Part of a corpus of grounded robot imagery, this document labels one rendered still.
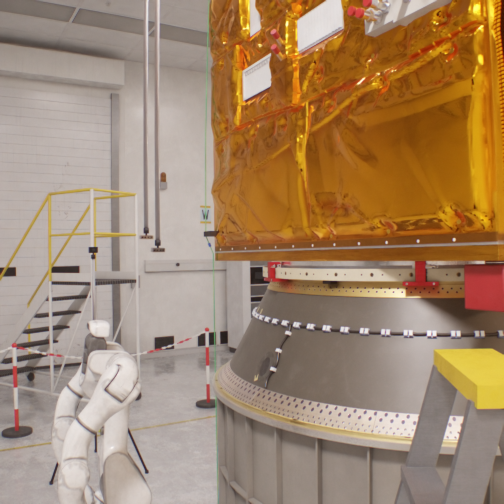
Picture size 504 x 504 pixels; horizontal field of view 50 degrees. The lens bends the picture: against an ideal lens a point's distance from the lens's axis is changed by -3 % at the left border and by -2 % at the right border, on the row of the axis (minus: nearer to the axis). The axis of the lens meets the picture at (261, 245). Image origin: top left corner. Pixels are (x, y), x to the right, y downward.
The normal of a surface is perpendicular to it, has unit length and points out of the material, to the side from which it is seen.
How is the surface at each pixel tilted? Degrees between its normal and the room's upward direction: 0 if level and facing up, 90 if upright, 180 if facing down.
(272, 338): 62
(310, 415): 43
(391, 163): 90
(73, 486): 98
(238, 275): 90
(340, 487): 90
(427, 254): 90
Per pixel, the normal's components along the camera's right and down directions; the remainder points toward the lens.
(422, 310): -0.32, -0.48
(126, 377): 0.59, -0.33
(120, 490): 0.36, -0.01
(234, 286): -0.86, 0.00
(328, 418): -0.42, -0.73
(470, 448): -0.11, -0.07
